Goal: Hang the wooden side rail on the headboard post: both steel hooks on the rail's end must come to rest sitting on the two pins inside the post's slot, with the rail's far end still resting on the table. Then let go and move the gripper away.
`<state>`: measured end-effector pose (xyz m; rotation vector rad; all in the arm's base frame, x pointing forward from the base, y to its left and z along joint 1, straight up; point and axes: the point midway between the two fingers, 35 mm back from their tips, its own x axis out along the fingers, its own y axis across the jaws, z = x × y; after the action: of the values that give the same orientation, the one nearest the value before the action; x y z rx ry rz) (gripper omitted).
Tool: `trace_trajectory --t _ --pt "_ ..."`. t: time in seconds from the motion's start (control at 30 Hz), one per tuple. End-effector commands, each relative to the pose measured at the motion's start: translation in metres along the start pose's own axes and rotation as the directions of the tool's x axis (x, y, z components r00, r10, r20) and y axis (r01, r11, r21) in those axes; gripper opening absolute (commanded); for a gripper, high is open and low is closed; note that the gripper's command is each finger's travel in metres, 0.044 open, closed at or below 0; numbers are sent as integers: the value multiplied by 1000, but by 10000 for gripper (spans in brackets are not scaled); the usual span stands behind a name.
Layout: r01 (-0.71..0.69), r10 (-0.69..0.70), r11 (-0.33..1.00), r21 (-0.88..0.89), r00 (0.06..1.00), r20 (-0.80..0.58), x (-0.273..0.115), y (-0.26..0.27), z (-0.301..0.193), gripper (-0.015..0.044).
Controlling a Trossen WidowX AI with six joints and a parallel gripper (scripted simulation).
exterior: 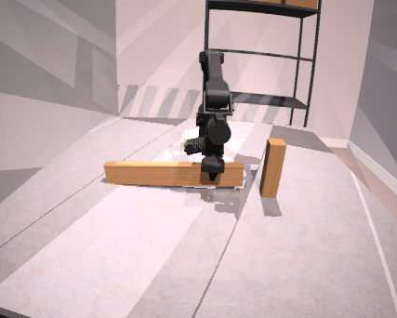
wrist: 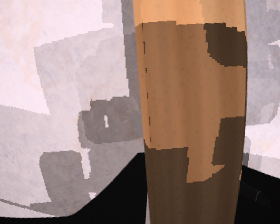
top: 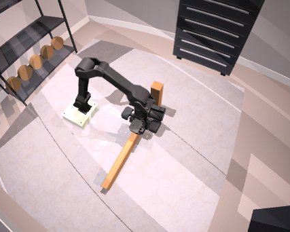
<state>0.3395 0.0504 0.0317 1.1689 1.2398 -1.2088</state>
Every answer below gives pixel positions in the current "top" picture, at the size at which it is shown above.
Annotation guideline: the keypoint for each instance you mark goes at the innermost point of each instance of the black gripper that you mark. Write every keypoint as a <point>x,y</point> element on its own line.
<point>151,124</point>

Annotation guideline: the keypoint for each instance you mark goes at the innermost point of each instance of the wooden post with slot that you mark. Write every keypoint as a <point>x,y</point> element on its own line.
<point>156,92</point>

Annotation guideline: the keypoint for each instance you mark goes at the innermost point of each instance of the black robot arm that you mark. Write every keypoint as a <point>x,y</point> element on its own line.
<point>138,96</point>

